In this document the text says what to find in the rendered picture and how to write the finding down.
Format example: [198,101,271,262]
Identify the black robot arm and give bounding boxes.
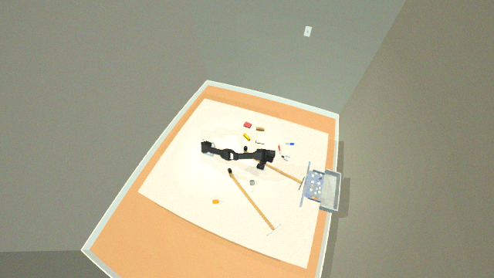
[201,141,276,164]

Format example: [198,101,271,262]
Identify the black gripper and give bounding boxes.
[256,160,266,170]

